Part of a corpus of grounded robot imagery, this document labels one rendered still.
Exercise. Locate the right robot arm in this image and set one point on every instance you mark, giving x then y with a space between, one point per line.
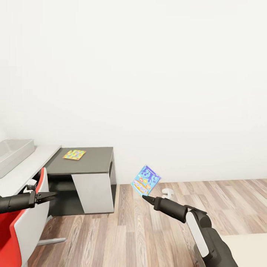
213 250

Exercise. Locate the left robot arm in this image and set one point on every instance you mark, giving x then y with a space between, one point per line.
26 200

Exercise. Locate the toy box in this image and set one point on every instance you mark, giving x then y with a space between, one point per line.
13 152

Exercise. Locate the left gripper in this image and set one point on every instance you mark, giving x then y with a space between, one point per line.
28 200

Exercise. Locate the jigsaw puzzle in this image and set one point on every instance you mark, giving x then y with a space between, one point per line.
76 154

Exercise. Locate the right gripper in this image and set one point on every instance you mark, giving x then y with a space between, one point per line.
164 205

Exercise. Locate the desk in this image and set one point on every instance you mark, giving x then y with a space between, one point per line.
84 186

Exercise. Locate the board game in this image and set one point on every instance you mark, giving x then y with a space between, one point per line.
145 181

